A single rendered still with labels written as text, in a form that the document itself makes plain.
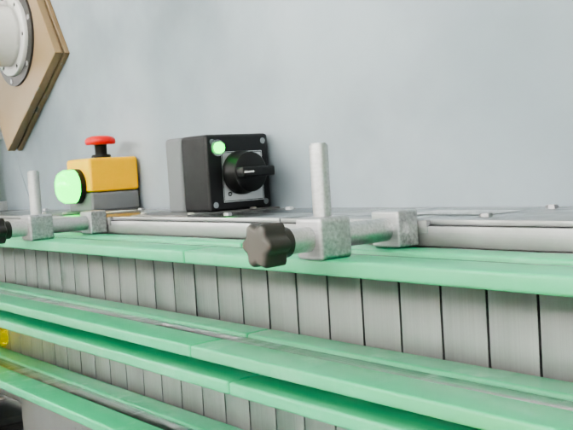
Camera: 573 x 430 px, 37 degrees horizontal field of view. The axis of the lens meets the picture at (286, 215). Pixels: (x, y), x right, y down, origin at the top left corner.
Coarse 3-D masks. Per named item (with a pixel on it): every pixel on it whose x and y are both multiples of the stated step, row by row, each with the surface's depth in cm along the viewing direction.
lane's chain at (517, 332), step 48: (48, 288) 108; (96, 288) 97; (144, 288) 88; (192, 288) 81; (240, 288) 75; (288, 288) 69; (336, 288) 65; (384, 288) 61; (432, 288) 57; (336, 336) 65; (384, 336) 61; (432, 336) 58; (480, 336) 54; (528, 336) 51
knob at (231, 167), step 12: (228, 156) 87; (240, 156) 86; (252, 156) 86; (228, 168) 86; (240, 168) 84; (252, 168) 85; (264, 168) 86; (228, 180) 86; (240, 180) 85; (252, 180) 86; (264, 180) 87; (240, 192) 87
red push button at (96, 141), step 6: (90, 138) 111; (96, 138) 111; (102, 138) 111; (108, 138) 112; (114, 138) 113; (90, 144) 111; (96, 144) 112; (102, 144) 112; (96, 150) 112; (102, 150) 112
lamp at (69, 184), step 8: (56, 176) 110; (64, 176) 108; (72, 176) 109; (80, 176) 109; (56, 184) 109; (64, 184) 108; (72, 184) 108; (80, 184) 109; (56, 192) 110; (64, 192) 108; (72, 192) 108; (80, 192) 109; (64, 200) 109; (72, 200) 109; (80, 200) 110
